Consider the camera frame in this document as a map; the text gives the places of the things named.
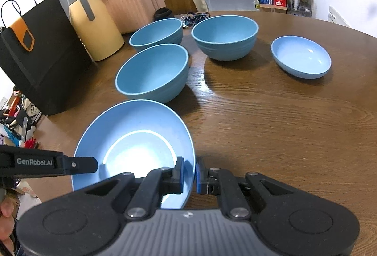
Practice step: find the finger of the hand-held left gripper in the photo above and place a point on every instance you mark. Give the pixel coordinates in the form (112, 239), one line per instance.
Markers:
(82, 165)

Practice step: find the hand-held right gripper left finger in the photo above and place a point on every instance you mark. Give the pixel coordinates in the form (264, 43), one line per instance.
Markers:
(179, 175)

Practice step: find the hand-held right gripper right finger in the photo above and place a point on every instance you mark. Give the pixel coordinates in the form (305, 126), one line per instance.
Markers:
(200, 175)

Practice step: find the small blue plate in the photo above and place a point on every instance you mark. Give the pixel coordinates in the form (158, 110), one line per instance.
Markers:
(300, 58)
(132, 132)

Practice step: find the blue ribbed bowl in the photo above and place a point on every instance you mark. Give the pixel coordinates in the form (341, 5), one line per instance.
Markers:
(225, 35)
(153, 33)
(150, 73)

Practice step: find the person's left hand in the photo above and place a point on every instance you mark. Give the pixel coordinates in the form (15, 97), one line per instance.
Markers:
(6, 211)

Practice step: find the black paper bag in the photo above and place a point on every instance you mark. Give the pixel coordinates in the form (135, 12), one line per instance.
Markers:
(44, 67)

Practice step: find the yellow thermos jug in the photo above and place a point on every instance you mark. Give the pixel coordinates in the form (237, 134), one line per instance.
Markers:
(94, 35)

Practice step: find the black cup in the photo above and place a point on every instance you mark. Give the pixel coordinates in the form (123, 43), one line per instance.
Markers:
(162, 13)

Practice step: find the pink ribbed suitcase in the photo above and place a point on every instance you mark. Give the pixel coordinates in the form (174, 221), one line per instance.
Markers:
(132, 5)

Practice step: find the brown cardboard box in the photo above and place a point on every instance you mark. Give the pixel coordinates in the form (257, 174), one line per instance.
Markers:
(272, 8)

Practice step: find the white pump bottle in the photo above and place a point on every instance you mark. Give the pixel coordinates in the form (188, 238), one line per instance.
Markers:
(295, 1)

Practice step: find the white flat panel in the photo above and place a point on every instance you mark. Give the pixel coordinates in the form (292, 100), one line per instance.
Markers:
(338, 16)

